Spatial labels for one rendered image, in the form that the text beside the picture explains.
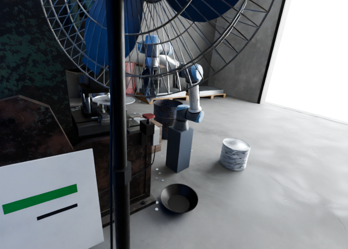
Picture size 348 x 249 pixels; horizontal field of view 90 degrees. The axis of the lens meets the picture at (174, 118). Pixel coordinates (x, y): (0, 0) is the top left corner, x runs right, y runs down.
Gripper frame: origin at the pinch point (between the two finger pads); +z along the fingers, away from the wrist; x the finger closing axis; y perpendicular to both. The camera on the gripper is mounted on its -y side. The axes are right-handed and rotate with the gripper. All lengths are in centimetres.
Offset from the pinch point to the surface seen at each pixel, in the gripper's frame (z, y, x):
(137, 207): 82, -1, -7
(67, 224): 65, 5, -50
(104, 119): 11.8, -7.9, -24.1
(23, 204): 46, 0, -66
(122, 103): -16, 56, -35
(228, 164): 80, -3, 99
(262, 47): -62, -193, 433
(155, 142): 33.1, -5.4, 8.4
